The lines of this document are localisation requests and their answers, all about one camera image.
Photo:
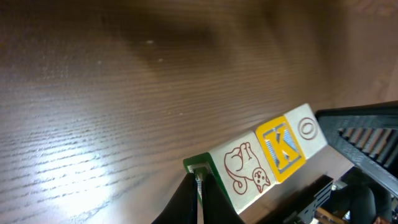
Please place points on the yellow M airplane block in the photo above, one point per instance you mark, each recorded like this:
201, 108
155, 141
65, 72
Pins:
306, 130

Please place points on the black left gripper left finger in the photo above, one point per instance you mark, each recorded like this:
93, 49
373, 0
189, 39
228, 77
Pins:
182, 208

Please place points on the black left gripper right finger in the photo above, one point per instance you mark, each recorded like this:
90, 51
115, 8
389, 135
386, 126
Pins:
216, 207

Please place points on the green Z cat block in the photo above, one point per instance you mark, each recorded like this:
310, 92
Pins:
239, 167

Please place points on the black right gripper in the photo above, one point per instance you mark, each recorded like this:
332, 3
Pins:
365, 135

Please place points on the yellow K block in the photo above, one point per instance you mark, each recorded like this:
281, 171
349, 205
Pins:
281, 148

